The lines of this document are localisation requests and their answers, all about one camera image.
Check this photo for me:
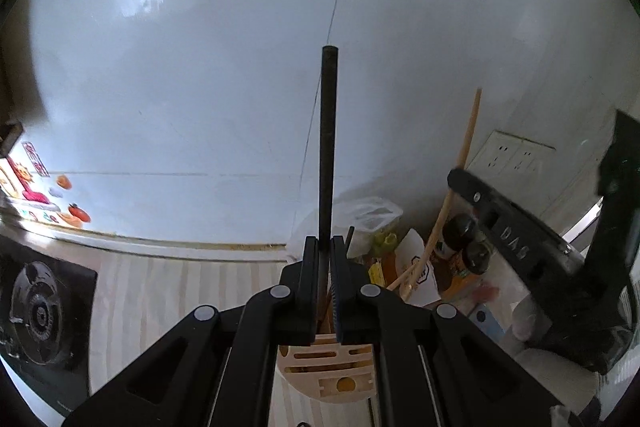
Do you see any light wooden chopstick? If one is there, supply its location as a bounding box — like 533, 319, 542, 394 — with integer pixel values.
400, 88, 482, 301

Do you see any plastic bag with red item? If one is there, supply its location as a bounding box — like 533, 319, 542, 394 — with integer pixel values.
456, 259, 528, 329

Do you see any black lid spice jar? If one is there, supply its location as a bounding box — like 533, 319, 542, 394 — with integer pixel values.
461, 241, 492, 275
434, 213, 476, 260

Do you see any blue smartphone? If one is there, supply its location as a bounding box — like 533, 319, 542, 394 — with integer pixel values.
468, 303, 504, 343

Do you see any white utensil holder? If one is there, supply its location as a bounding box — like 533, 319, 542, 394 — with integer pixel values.
277, 334, 376, 404

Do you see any striped cat placemat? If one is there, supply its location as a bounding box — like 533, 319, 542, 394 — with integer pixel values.
86, 250, 381, 427

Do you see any white printed packet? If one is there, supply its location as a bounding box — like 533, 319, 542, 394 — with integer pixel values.
394, 229, 442, 308

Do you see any white plastic bag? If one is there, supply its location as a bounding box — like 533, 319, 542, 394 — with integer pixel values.
285, 196, 404, 260

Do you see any black gas stove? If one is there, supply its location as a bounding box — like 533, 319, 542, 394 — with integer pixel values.
1, 237, 98, 416

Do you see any white wall socket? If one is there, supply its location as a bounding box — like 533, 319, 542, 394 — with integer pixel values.
468, 130, 556, 178

